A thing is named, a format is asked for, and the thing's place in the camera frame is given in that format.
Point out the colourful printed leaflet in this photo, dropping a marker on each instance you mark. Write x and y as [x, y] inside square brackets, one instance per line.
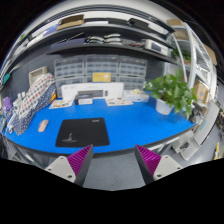
[60, 104]
[118, 102]

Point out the clear plastic pack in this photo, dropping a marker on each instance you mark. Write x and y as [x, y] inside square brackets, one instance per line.
[136, 96]

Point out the red blue checkered cloth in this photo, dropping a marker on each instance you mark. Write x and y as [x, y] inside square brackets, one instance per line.
[36, 95]

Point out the yellow card package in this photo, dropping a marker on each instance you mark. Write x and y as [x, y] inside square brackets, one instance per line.
[101, 77]

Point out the navy polka dot cloth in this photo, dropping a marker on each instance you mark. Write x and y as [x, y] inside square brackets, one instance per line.
[23, 125]

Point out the grey drawer cabinet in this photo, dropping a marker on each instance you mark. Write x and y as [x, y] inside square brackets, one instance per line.
[132, 66]
[131, 82]
[115, 79]
[70, 66]
[66, 81]
[101, 63]

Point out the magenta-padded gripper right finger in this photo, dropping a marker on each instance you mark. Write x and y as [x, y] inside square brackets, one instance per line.
[165, 166]

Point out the teal plastic holder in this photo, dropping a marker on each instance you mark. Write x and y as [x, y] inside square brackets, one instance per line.
[6, 78]

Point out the small yellow plastic item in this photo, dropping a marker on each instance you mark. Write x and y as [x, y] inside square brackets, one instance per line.
[53, 97]

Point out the small dark box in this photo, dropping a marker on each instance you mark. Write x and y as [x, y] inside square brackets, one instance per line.
[89, 94]

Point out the white keyboard box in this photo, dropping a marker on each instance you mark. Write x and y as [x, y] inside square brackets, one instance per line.
[70, 89]

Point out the black mouse pad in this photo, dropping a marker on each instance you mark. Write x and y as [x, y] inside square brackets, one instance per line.
[83, 131]

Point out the translucent pink computer mouse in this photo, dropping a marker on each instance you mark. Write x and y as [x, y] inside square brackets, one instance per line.
[43, 125]

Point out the green potted plant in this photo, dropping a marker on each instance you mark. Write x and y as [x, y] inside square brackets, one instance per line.
[171, 90]

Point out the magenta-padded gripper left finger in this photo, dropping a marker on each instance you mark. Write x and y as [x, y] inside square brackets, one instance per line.
[63, 166]

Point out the white woven basket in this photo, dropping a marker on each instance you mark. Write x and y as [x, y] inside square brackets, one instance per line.
[37, 74]

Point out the purple plastic item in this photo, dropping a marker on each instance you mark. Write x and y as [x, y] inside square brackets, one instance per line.
[7, 104]

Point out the white shelf rack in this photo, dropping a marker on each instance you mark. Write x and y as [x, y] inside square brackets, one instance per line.
[191, 50]

